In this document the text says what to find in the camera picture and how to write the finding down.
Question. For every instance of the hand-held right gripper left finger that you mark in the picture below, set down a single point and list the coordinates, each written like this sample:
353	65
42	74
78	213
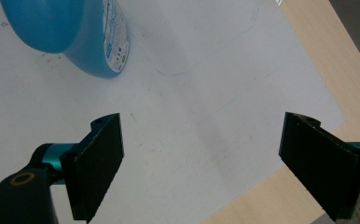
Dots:
92	168

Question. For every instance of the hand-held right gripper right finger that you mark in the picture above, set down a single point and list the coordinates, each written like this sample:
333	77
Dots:
321	168

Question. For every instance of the blue plastic bottle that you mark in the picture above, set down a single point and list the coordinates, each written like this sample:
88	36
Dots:
75	34

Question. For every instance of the white paper sheet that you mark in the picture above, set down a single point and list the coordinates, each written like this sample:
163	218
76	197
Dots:
175	102

